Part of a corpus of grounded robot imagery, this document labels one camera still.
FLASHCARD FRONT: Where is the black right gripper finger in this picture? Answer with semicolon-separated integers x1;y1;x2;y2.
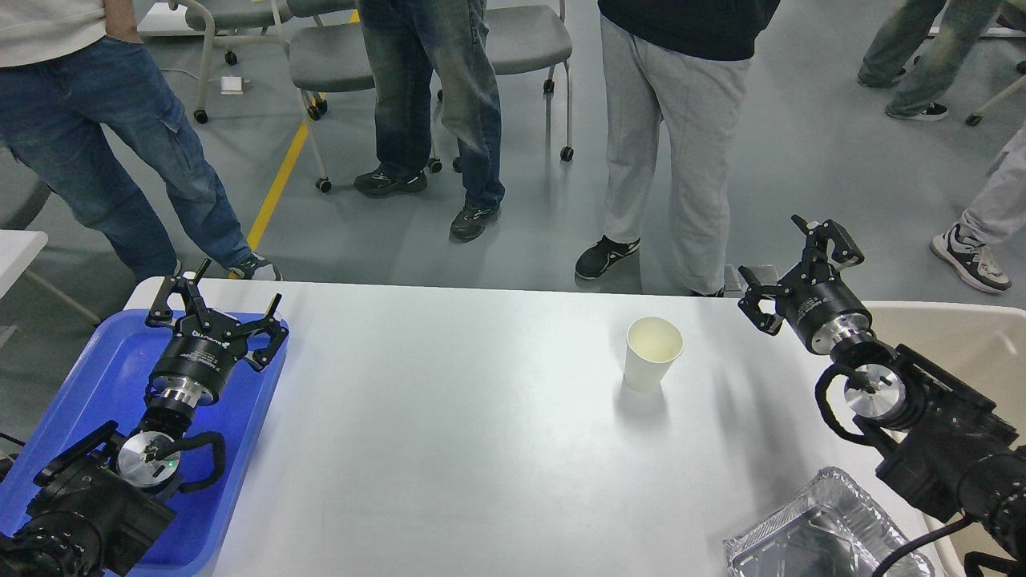
791;213;865;284
739;266;790;336

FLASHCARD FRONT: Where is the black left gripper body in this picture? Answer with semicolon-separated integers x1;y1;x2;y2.
149;317;247;403

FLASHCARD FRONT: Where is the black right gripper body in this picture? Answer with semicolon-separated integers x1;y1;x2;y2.
774;268;875;355

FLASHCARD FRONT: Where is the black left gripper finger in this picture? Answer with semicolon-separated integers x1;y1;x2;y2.
145;258;212;328
237;293;289;372

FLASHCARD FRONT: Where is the white paper cup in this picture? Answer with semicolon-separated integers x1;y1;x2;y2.
624;317;683;392

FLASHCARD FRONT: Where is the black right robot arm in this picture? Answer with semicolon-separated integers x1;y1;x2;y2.
739;215;1025;576

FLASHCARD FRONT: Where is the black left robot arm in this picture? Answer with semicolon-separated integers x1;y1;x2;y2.
2;273;289;576

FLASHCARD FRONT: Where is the blue plastic tray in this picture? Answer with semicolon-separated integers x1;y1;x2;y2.
1;309;287;576

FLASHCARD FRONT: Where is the white sneaker person leg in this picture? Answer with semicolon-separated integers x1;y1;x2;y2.
930;127;1025;293

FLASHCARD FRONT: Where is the white side table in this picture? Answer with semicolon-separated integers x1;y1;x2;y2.
1;229;100;339

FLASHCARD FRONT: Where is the beige plastic bin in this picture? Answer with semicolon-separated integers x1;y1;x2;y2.
853;301;1025;576

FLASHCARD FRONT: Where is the aluminium foil tray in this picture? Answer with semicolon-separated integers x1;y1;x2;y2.
723;467;908;576

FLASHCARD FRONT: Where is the person in olive trousers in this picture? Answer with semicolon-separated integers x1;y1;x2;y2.
857;1;1003;121

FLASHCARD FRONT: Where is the white power adapter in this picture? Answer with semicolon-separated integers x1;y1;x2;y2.
220;75;245;95

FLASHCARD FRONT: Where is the person in grey sweatpants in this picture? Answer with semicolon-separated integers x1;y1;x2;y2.
575;1;779;297

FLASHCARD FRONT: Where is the person in blue jeans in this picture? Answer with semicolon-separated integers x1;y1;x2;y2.
1;1;281;281

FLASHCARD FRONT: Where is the grey chair middle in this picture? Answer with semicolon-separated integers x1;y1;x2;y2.
271;0;443;194

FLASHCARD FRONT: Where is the grey chair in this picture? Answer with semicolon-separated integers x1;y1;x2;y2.
271;0;443;194
168;1;293;124
437;0;576;174

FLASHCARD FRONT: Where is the grey chair left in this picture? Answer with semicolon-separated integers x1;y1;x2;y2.
168;1;293;124

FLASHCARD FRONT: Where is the person in faded jeans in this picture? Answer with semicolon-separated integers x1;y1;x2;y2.
353;0;507;243

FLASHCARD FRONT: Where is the grey chair right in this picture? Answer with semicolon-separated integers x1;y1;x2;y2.
437;0;576;174

